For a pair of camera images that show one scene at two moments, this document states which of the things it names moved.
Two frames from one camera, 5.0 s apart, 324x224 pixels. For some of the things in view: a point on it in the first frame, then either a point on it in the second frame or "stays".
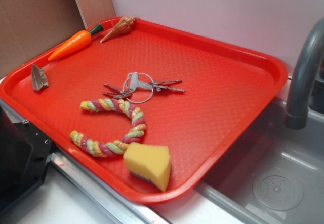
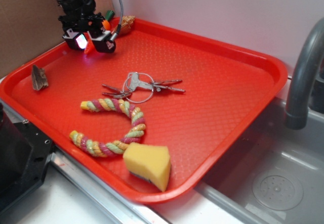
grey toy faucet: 296,114 stays
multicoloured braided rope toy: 103,149 stays
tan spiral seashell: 124,26 stays
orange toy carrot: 76,42 to 90,44
